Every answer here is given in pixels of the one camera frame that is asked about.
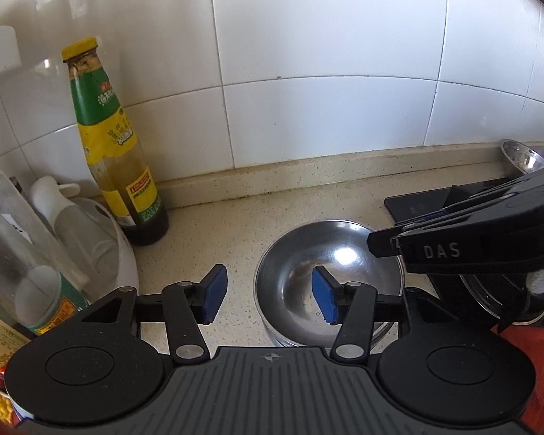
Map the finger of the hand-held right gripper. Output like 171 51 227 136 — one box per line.
366 198 518 259
421 180 514 221

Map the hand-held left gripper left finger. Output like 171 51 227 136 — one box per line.
40 264 228 365

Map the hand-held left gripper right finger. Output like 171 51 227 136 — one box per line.
311 265 441 365

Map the black induction cooktop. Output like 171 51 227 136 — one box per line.
384 179 508 229

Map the dark pot with steel rim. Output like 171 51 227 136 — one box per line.
428 274 544 328

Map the white two-tier turntable rack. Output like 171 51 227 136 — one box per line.
0 24 140 302

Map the red cloth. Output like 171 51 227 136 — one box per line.
498 324 544 432

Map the white plastic squeeze bottle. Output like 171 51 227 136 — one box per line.
28 175 121 284

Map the yellow green label sauce bottle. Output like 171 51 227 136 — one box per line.
60 37 170 247

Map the clear bottle gold cap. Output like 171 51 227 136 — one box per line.
0 163 91 337

